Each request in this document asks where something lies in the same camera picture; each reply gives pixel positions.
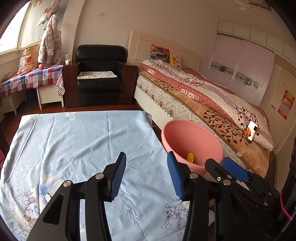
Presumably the pink white polka-dot quilt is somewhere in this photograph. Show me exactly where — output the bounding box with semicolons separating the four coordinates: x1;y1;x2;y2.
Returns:
141;60;274;151

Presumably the white cabinet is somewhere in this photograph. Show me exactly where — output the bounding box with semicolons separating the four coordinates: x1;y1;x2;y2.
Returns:
0;86;65;116

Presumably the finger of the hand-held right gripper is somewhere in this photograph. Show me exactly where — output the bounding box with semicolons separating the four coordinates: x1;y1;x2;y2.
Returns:
205;158;274;209
223;157;279;202

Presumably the white plastic shopping bag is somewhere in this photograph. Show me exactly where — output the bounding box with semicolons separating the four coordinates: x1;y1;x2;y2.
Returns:
18;56;27;72

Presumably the colourful printed pillow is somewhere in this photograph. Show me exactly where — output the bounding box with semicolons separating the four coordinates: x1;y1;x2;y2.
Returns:
150;44;171;63

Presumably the red wall calendar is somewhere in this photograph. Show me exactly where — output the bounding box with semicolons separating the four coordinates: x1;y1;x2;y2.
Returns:
277;90;295;120

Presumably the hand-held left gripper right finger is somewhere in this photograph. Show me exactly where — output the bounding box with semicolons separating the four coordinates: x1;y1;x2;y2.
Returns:
167;151;257;241

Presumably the smartphone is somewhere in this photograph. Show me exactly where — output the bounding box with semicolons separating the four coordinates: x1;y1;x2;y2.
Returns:
243;120;259;142

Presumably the pink plastic basin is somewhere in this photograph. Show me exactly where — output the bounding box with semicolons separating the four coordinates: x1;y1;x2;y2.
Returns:
161;120;223;176

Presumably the white quilted mattress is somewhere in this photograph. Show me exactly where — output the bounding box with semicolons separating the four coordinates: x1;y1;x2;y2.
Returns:
135;75;236;153

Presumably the window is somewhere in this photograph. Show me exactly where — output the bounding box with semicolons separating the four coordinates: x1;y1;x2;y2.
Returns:
0;0;30;52

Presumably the black leather armchair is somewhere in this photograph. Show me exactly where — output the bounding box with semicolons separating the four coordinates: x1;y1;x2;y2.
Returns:
63;45;138;107

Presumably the yellow flower pillow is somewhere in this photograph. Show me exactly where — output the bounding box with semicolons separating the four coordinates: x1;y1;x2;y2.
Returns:
170;52;184;69

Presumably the brown leaf-print blanket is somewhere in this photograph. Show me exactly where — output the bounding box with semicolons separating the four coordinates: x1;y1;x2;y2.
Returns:
137;70;270;173

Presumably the brown paper bag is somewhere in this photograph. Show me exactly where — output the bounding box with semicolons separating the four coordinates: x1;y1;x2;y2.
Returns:
24;45;41;70

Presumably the blue roller blind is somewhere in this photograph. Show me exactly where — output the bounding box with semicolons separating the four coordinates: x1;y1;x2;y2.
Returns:
20;0;50;48

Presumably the pink cord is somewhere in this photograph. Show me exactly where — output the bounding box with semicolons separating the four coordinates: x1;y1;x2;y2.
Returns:
280;193;293;219

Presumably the pink white hanging cloth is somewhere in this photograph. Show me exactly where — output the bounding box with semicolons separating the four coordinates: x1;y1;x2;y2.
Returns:
36;6;53;27

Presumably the floral padded coat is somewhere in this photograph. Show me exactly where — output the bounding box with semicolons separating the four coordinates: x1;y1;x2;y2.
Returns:
38;14;63;64

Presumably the white door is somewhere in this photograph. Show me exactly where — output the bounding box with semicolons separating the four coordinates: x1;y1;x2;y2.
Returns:
269;62;296;151

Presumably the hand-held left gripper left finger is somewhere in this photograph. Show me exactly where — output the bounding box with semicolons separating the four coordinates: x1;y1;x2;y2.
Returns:
26;152;127;241

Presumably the red patterned cloth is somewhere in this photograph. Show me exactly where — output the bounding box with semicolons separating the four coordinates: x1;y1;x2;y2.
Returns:
57;67;65;98

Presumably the floral seat cushion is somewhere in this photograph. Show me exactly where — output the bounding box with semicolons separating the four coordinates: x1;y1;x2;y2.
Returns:
77;71;117;80

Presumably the white sliding-door wardrobe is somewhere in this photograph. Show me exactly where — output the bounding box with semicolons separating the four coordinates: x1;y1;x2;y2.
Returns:
205;22;281;107

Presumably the light blue floral tablecloth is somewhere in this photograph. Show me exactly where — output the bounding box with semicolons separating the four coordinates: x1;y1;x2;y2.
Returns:
0;111;192;241

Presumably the bed with patterned quilt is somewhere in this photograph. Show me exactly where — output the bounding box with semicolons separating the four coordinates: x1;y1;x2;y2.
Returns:
127;31;275;176

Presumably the checkered tablecloth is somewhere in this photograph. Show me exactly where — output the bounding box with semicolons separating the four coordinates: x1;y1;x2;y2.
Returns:
0;64;64;98

